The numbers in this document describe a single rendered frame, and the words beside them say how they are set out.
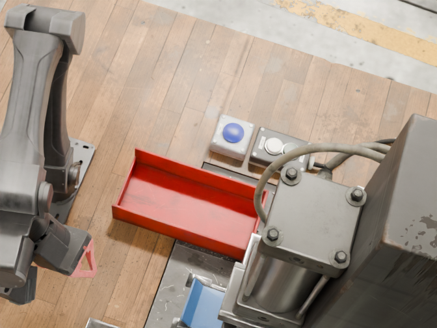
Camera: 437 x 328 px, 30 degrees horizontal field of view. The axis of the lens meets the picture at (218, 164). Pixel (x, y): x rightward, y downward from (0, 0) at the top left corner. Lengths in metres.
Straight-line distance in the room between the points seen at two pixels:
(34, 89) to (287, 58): 0.66
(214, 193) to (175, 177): 0.08
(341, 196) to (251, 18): 1.98
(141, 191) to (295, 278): 0.63
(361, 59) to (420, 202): 2.08
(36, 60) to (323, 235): 0.49
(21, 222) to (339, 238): 0.49
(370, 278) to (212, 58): 0.93
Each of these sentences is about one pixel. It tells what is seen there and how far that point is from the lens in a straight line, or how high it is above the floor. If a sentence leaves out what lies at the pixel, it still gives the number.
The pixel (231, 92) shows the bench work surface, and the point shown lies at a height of 0.90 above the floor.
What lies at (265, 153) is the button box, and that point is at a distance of 1.50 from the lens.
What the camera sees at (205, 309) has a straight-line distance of 1.33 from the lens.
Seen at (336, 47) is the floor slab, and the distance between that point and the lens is 2.78.
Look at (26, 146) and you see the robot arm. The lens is 1.11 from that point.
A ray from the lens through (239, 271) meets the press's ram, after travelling 1.14.
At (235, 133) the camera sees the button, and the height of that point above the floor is 0.94.
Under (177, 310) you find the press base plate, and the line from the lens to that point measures 1.41.
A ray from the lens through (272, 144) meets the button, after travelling 1.50.
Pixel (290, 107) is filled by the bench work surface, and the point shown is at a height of 0.90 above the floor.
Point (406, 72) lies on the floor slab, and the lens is 2.79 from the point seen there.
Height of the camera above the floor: 2.27
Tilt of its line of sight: 65 degrees down
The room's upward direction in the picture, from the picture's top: 12 degrees clockwise
